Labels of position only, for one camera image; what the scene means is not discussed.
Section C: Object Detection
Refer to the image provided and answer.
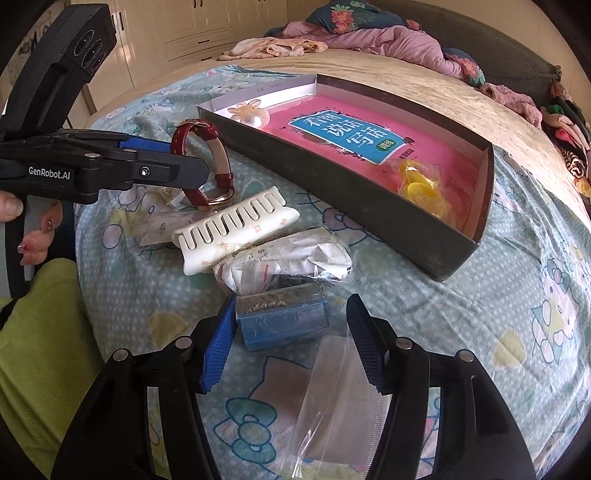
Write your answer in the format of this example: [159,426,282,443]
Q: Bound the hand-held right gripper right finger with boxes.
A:
[346,293,539,480]

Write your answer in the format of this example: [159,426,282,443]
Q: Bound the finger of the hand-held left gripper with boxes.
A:
[104,131,178,156]
[99,152,209,193]

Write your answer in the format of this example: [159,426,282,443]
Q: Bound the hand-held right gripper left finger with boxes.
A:
[51,295,238,480]

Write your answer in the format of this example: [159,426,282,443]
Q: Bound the small clear jewelry packet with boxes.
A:
[152,182,195,206]

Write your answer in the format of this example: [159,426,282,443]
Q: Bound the earring card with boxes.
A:
[134,198,204,252]

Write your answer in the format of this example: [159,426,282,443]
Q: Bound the clear plastic packet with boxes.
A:
[295,335,393,467]

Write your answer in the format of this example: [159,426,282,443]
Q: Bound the red strap wristwatch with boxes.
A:
[170,117,236,210]

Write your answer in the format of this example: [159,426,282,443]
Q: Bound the small blue plastic box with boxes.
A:
[235,282,329,352]

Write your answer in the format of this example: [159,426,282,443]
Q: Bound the white hair claw clip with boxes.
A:
[172,185,301,277]

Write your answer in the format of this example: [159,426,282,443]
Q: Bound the plastic bag with paper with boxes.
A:
[213,225,354,296]

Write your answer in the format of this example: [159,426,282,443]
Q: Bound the grey cardboard box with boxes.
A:
[196,73,496,282]

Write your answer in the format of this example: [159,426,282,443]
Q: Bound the person's left hand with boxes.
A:
[0,191,64,267]

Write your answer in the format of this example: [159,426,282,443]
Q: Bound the printed cartoon cat blanket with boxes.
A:
[74,65,591,480]

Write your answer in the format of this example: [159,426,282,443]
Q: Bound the bunny pearl hair clip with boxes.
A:
[226,99,271,127]

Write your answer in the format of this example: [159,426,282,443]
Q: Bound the cream wardrobe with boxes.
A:
[88,0,324,107]

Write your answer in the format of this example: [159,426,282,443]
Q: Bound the peach garment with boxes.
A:
[217,37,328,62]

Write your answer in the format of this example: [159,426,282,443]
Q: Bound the yellow pieces in clear bag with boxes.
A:
[385,157,458,217]

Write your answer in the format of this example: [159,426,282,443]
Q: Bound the person's green clothing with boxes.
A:
[0,258,107,476]

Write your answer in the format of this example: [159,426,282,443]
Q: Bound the pink book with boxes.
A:
[268,92,490,232]

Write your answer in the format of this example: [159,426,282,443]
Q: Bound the dark floral pillow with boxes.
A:
[443,48,485,86]
[265,0,426,35]

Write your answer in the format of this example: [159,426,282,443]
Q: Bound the pink quilt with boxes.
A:
[281,21,467,77]

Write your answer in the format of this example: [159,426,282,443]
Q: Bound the pink fuzzy garment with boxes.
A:
[480,83,543,127]

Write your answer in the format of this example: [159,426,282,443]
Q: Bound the pile of clothes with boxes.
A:
[540,78,591,195]

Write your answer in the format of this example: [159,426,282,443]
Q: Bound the dark grey headboard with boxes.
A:
[374,0,561,93]

